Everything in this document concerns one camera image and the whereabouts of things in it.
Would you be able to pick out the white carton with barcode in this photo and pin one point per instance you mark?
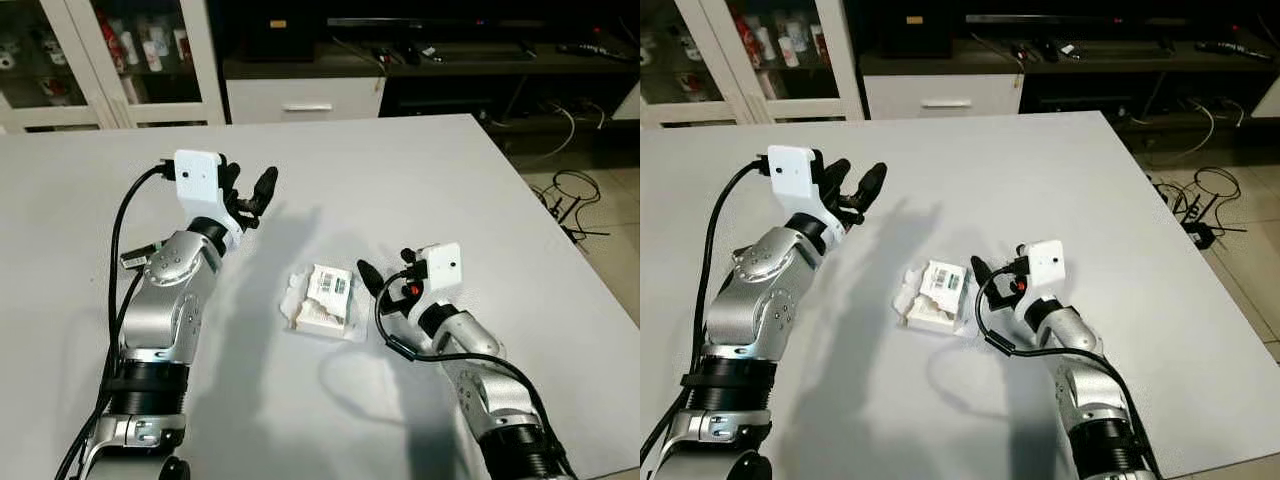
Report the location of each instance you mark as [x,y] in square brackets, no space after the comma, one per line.
[940,295]
[325,300]

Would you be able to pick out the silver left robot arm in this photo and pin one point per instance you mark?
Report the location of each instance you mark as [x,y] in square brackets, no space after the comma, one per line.
[160,310]
[760,300]

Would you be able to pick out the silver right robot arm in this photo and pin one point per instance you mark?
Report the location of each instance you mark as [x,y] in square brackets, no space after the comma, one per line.
[1090,400]
[490,390]

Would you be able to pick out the white glass door cabinet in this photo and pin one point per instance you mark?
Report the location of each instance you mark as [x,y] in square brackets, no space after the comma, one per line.
[845,60]
[205,60]

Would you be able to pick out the black box with orange label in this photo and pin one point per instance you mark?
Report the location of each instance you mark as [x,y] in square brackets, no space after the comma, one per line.
[915,40]
[280,40]

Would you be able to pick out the black router with antennas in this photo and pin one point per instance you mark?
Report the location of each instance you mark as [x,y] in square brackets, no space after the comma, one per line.
[1200,236]
[573,230]

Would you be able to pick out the black remote control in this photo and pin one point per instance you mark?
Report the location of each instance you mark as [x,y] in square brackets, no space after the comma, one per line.
[590,50]
[1230,48]

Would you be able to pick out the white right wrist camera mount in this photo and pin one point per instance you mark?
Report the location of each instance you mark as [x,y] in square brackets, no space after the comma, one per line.
[1048,262]
[442,265]

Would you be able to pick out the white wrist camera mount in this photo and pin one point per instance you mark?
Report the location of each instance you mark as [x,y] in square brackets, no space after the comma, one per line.
[1048,262]
[790,172]
[442,265]
[198,178]

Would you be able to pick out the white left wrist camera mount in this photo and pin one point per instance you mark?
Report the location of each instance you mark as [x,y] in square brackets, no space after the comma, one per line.
[790,172]
[198,178]

